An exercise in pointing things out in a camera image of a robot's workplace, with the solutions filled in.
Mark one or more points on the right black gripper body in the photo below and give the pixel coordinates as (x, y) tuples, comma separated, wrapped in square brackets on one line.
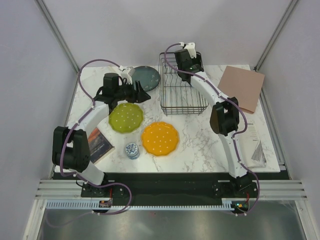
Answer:
[(194, 60)]

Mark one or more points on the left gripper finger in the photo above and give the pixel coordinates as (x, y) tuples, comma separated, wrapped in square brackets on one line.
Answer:
[(141, 96), (138, 86)]

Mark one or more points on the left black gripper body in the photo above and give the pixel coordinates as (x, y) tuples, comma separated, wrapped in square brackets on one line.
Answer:
[(127, 93)]

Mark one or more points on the orange polka dot plate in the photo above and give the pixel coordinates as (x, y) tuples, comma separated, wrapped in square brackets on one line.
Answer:
[(160, 138)]

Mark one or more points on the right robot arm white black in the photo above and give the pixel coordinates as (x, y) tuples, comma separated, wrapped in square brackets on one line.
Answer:
[(225, 112)]

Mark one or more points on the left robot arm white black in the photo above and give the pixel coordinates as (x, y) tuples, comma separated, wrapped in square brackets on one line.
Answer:
[(70, 149)]

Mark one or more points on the dark grey round plate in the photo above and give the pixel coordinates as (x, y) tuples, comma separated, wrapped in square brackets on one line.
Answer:
[(148, 77)]

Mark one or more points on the green polka dot plate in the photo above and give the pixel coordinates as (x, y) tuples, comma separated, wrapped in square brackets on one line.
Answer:
[(126, 118)]

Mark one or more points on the blue white ceramic cup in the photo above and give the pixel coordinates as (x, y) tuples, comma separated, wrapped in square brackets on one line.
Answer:
[(132, 150)]

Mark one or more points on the dark hardcover book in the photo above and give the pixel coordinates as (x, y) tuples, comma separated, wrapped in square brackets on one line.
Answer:
[(99, 146)]

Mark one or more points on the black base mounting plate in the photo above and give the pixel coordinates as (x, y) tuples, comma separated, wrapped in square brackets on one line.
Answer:
[(173, 188)]

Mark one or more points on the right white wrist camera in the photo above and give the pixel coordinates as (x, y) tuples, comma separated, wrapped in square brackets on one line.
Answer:
[(190, 47)]

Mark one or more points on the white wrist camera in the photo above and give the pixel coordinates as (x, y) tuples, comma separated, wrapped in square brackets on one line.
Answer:
[(126, 73), (190, 47)]

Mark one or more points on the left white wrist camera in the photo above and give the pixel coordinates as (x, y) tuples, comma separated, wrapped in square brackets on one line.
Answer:
[(126, 73)]

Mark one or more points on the black wire dish rack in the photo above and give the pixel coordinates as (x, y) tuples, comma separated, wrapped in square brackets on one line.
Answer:
[(177, 97)]

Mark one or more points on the white slotted cable duct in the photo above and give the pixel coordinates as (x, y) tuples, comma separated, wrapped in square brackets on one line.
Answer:
[(55, 204)]

